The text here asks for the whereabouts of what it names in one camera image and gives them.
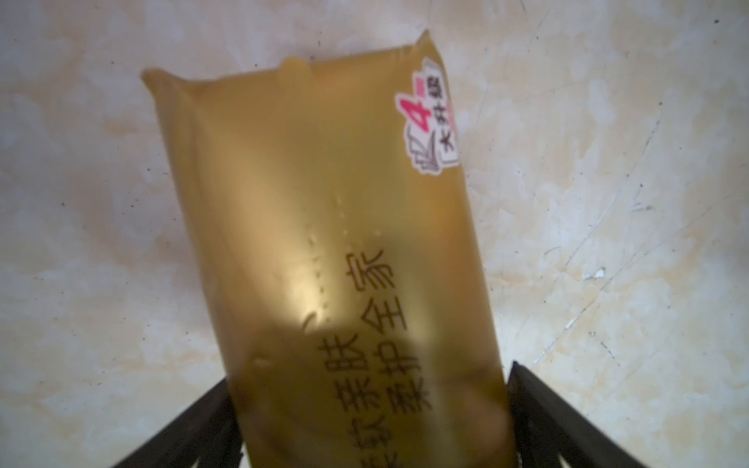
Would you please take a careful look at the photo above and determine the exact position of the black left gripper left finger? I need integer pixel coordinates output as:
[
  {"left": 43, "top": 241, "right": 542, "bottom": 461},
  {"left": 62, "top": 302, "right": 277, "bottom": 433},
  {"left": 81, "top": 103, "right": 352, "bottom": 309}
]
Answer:
[{"left": 115, "top": 380, "right": 243, "bottom": 468}]

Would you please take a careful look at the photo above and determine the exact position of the gold tissue pack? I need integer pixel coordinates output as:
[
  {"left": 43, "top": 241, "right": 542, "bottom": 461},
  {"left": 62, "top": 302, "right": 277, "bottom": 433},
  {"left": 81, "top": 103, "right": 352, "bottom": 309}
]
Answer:
[{"left": 142, "top": 33, "right": 517, "bottom": 467}]

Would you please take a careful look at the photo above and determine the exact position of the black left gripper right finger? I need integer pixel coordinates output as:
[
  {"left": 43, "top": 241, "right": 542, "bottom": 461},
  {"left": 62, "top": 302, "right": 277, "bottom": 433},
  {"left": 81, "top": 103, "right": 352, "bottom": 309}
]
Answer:
[{"left": 507, "top": 362, "right": 644, "bottom": 468}]

